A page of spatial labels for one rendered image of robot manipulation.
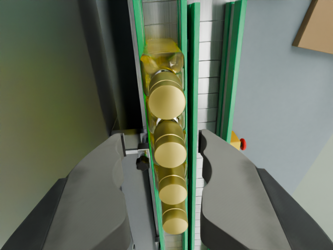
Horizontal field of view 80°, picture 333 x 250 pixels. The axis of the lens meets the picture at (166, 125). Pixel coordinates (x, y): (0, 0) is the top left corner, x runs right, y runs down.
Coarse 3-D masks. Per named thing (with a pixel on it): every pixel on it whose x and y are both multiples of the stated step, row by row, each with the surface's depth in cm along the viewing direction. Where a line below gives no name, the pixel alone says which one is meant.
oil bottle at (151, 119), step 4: (148, 108) 27; (184, 108) 27; (148, 112) 27; (184, 112) 27; (148, 116) 27; (152, 116) 26; (180, 116) 26; (184, 116) 27; (148, 120) 27; (152, 120) 27; (156, 120) 26; (180, 120) 27; (184, 120) 27; (148, 124) 28; (152, 124) 27; (180, 124) 27; (184, 124) 28; (148, 128) 29; (152, 128) 27; (184, 128) 28; (152, 132) 28
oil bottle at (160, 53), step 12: (144, 48) 31; (156, 48) 29; (168, 48) 28; (144, 60) 24; (156, 60) 23; (168, 60) 23; (180, 60) 24; (144, 72) 24; (180, 72) 24; (144, 84) 25
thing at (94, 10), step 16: (80, 0) 38; (80, 16) 38; (96, 16) 48; (96, 32) 47; (96, 48) 46; (96, 64) 45; (96, 80) 45; (112, 96) 58; (112, 112) 57; (112, 128) 56
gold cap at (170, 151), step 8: (160, 128) 23; (168, 128) 22; (176, 128) 22; (160, 136) 21; (168, 136) 21; (176, 136) 21; (160, 144) 20; (168, 144) 20; (176, 144) 20; (184, 144) 21; (160, 152) 20; (168, 152) 20; (176, 152) 20; (184, 152) 20; (160, 160) 21; (168, 160) 21; (176, 160) 21; (184, 160) 21
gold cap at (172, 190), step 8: (160, 168) 26; (168, 168) 25; (176, 168) 25; (160, 176) 25; (168, 176) 24; (176, 176) 24; (184, 176) 25; (160, 184) 24; (168, 184) 23; (176, 184) 23; (184, 184) 23; (160, 192) 23; (168, 192) 23; (176, 192) 23; (184, 192) 23; (168, 200) 24; (176, 200) 24
